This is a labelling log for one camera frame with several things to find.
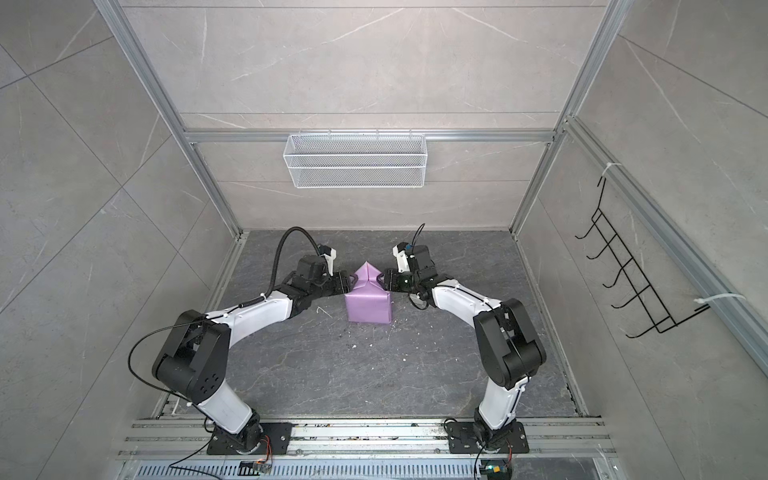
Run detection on black wire hook rack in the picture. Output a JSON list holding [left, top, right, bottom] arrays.
[[574, 177, 711, 339]]

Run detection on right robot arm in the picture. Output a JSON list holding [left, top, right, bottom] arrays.
[[377, 242, 547, 453]]

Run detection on pink wrapping paper sheet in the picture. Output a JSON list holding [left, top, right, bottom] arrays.
[[345, 262, 392, 324]]

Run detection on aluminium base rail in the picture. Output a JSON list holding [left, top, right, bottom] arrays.
[[115, 415, 626, 479]]

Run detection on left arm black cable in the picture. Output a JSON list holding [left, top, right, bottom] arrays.
[[127, 226, 325, 397]]

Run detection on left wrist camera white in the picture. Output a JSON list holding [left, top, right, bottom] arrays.
[[318, 245, 337, 276]]

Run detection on white wire mesh basket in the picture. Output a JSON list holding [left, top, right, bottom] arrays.
[[283, 133, 428, 189]]

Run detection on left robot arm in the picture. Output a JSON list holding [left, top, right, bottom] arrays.
[[152, 255, 358, 454]]

